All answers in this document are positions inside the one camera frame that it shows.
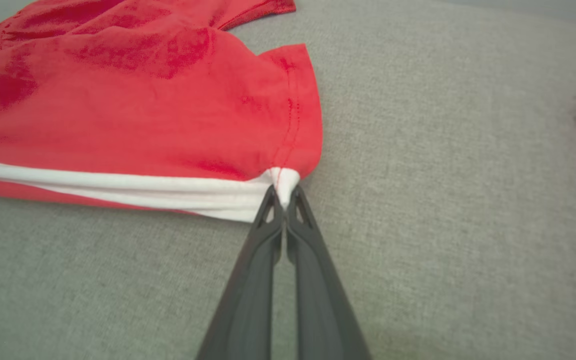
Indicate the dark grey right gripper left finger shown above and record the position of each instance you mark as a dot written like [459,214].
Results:
[248,310]

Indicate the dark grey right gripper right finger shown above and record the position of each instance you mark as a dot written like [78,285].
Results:
[323,310]

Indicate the red garment white striped trim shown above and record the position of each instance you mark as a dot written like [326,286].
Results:
[143,110]

